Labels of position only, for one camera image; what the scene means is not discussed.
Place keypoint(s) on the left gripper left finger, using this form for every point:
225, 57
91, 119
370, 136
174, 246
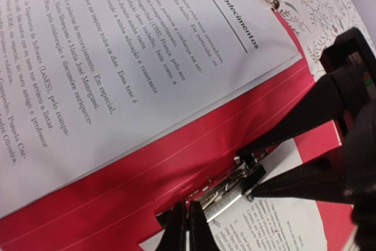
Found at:
174, 235

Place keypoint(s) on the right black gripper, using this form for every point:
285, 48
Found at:
345, 93

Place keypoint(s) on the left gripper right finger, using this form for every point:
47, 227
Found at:
200, 235

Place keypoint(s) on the separate printed paper sheet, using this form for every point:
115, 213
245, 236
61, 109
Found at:
270, 224

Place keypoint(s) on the red file folder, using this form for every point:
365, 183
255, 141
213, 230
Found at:
114, 207

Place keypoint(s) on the spine metal folder clip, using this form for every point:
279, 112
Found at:
219, 194

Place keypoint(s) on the printed white paper sheets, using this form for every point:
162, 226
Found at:
86, 82

